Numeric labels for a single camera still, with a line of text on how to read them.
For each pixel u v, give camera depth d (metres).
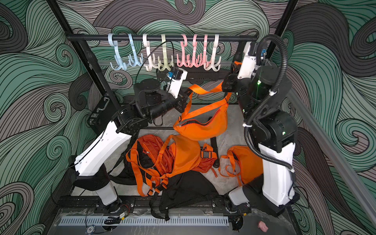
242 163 0.83
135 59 0.54
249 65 0.37
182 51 0.52
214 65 0.56
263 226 0.66
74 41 0.83
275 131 0.28
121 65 0.56
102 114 0.90
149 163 0.86
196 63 0.55
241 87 0.37
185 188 0.78
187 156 0.83
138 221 0.70
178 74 0.41
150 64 0.56
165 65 0.56
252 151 0.32
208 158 0.83
